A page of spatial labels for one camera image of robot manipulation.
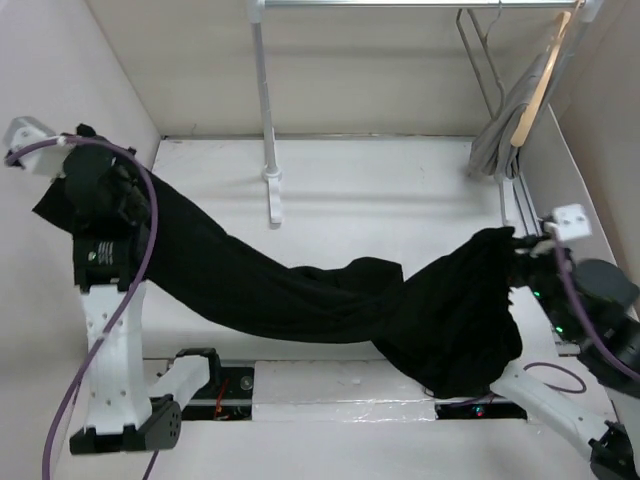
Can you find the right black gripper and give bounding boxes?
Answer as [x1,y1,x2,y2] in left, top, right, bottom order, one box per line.
[501,229,580,338]

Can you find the black trousers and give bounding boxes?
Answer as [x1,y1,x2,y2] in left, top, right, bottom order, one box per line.
[31,162,524,399]

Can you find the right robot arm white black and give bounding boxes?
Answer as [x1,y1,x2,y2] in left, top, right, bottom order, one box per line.
[462,235,639,479]

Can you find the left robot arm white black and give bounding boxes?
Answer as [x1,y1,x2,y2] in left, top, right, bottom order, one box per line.
[63,124,223,455]

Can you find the wooden hanger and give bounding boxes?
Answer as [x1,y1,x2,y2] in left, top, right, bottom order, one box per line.
[510,11,573,148]

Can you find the grey hanging garment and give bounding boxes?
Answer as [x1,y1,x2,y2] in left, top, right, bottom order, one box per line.
[467,53,549,180]

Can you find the silver clothes rack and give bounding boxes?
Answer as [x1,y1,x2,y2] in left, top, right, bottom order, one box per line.
[246,0,606,230]

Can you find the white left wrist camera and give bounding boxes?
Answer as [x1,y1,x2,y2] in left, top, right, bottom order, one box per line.
[3,116,71,179]

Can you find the grey wire hanger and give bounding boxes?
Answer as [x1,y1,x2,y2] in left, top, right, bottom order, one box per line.
[455,6,506,120]

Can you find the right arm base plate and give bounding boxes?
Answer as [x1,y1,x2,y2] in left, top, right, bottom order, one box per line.
[435,394,528,420]

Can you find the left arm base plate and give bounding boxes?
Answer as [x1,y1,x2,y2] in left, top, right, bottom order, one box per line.
[149,357,254,424]

